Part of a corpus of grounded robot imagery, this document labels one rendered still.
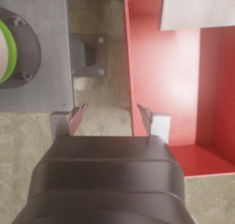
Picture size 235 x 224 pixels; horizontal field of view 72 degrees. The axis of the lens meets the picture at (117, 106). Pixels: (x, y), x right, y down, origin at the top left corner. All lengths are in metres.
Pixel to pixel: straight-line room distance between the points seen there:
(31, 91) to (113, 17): 0.99
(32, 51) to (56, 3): 0.10
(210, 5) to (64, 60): 0.35
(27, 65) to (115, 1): 1.04
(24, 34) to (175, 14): 0.33
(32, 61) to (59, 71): 0.05
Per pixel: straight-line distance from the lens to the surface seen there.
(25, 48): 0.34
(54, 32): 0.36
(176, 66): 0.76
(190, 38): 0.78
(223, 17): 0.51
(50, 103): 0.38
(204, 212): 2.12
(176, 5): 0.45
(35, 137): 1.57
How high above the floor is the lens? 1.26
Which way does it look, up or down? 74 degrees down
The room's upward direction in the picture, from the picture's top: 179 degrees clockwise
